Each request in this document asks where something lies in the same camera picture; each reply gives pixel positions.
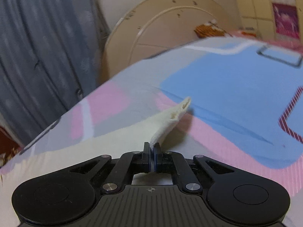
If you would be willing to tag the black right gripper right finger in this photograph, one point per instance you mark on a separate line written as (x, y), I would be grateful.
(175, 164)

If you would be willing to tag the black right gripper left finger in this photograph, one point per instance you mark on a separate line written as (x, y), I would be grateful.
(122, 170)

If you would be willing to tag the white knitted sweater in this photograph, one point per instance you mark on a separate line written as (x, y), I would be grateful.
(153, 129)

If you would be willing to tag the patterned pink blue bedsheet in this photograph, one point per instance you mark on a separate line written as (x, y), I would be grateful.
(245, 111)

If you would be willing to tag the dark red patterned pillow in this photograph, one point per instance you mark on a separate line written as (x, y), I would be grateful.
(8, 147)

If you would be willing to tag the orange patterned cloth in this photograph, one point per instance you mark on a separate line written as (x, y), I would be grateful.
(210, 29)

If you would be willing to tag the cream round headboard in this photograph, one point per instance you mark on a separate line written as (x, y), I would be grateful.
(154, 26)

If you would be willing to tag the blue grey curtain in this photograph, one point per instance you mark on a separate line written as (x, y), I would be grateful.
(51, 55)

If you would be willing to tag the cream wardrobe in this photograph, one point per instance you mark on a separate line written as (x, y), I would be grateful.
(258, 15)

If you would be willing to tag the pink patterned hanging fabric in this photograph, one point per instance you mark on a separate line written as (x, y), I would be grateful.
(286, 19)

